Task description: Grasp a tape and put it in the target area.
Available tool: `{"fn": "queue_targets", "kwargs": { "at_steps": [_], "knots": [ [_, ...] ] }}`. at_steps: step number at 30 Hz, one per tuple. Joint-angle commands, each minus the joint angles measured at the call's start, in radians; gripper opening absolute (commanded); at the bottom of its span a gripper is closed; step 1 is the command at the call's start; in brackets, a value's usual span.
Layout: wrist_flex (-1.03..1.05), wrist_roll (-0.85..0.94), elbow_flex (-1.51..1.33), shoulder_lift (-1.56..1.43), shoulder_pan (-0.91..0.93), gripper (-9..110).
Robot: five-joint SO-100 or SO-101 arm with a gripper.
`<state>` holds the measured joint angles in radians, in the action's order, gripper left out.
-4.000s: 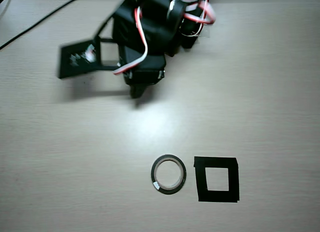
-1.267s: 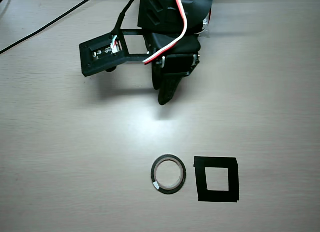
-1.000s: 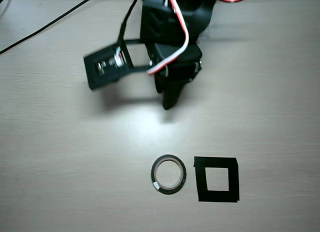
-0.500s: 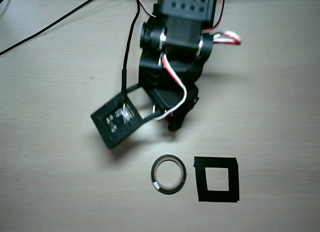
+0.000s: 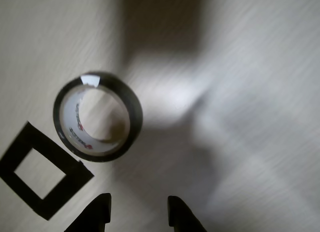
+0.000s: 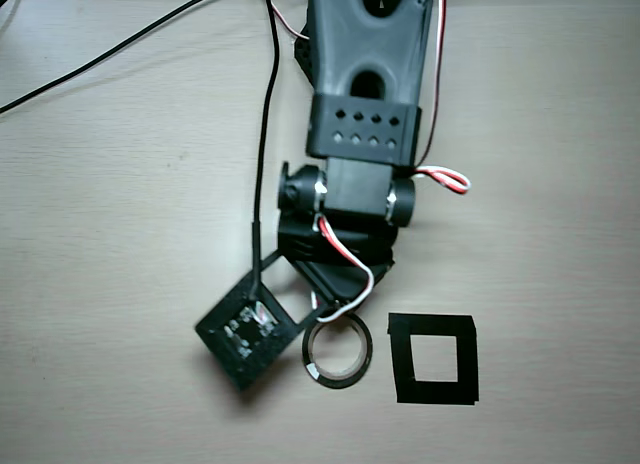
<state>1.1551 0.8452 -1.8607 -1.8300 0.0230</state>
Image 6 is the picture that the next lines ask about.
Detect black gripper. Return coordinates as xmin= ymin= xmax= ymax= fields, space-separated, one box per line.
xmin=277 ymin=222 xmax=401 ymax=311

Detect black tape roll white core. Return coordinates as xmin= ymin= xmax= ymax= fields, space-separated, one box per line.
xmin=301 ymin=311 xmax=374 ymax=390

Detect red white gripper servo cable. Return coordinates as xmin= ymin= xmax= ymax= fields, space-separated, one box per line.
xmin=310 ymin=212 xmax=376 ymax=325

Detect black tape square target frame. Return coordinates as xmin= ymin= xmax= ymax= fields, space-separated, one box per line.
xmin=387 ymin=312 xmax=481 ymax=407

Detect black camera cable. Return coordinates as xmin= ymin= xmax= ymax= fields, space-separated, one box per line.
xmin=248 ymin=0 xmax=280 ymax=300

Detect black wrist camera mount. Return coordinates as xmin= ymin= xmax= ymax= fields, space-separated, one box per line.
xmin=194 ymin=247 xmax=326 ymax=391

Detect thin red white wire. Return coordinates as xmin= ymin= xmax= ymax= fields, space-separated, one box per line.
xmin=272 ymin=0 xmax=311 ymax=41

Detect red white arm servo cable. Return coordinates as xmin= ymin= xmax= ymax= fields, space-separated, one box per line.
xmin=409 ymin=0 xmax=472 ymax=196

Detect long black cable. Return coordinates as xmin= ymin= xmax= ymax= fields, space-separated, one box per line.
xmin=0 ymin=0 xmax=236 ymax=116

